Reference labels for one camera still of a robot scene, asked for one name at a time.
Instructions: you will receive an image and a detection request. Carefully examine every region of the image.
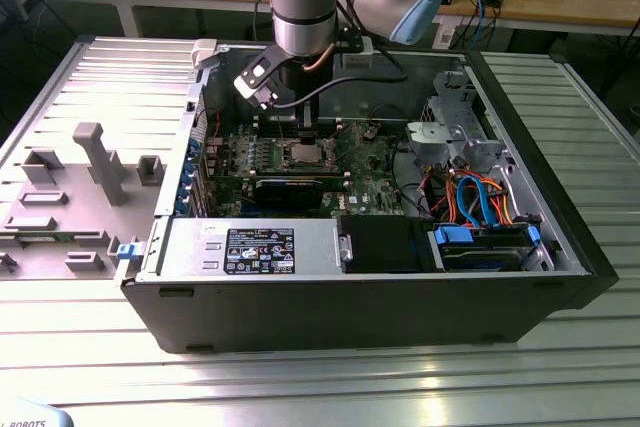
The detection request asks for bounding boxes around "CPU socket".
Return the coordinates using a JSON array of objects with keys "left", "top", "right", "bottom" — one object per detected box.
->
[{"left": 280, "top": 135, "right": 335, "bottom": 170}]

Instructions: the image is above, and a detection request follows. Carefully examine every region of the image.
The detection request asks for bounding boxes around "white case latch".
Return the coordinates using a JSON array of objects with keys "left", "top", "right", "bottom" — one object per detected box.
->
[{"left": 191, "top": 39, "right": 221, "bottom": 71}]

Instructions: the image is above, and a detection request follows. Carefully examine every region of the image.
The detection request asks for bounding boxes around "black graphics card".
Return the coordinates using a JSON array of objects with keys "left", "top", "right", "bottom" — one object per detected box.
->
[{"left": 253, "top": 177, "right": 325, "bottom": 211}]

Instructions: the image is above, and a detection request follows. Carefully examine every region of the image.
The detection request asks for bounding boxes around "green motherboard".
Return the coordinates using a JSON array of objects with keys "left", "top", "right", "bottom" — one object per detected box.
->
[{"left": 199, "top": 118, "right": 407, "bottom": 222}]

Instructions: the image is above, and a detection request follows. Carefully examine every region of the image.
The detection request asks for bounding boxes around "silver metal drive cage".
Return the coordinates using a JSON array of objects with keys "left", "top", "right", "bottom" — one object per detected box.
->
[{"left": 403, "top": 69, "right": 507, "bottom": 171}]

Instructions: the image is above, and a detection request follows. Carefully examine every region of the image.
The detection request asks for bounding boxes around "silver power supply unit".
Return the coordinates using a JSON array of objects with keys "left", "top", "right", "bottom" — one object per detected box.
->
[{"left": 164, "top": 218, "right": 346, "bottom": 278}]

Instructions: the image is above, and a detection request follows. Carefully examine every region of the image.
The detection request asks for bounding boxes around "black open PC case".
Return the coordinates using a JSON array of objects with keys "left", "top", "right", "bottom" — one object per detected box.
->
[{"left": 113, "top": 36, "right": 621, "bottom": 356}]

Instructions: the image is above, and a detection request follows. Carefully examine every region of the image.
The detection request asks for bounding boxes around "blue case clip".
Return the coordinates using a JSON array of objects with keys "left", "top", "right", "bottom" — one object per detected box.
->
[{"left": 115, "top": 241, "right": 141, "bottom": 263}]

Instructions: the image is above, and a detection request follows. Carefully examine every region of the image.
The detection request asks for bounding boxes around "hard disk in blue carrier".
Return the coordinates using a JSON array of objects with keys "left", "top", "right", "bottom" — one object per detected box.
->
[{"left": 430, "top": 224, "right": 544, "bottom": 273}]

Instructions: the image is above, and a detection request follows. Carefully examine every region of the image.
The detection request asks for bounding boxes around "grey parts rack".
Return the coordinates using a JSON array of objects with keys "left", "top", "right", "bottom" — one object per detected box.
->
[{"left": 0, "top": 121, "right": 169, "bottom": 281}]

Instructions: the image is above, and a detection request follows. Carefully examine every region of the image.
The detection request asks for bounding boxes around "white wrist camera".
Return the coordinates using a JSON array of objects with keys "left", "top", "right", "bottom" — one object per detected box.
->
[
  {"left": 232, "top": 43, "right": 284, "bottom": 112},
  {"left": 333, "top": 39, "right": 375, "bottom": 71}
]

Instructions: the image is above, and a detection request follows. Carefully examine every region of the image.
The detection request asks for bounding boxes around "black camera cable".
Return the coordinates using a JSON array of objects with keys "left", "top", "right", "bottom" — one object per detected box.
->
[{"left": 272, "top": 39, "right": 409, "bottom": 109}]

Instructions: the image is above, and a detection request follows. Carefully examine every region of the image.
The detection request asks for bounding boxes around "black wire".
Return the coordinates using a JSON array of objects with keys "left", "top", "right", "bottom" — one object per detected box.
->
[{"left": 389, "top": 132, "right": 435, "bottom": 221}]

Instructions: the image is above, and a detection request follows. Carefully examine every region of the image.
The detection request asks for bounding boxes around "silver metal latch bracket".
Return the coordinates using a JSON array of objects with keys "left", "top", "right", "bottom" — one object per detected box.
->
[{"left": 334, "top": 226, "right": 355, "bottom": 264}]

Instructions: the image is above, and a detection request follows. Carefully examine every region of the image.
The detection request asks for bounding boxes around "blue SATA wire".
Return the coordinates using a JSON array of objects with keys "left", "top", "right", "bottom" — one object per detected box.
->
[{"left": 455, "top": 172, "right": 499, "bottom": 228}]

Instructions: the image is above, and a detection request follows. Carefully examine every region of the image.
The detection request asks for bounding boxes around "orange wire bundle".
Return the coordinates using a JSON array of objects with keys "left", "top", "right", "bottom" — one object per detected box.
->
[{"left": 423, "top": 169, "right": 527, "bottom": 227}]

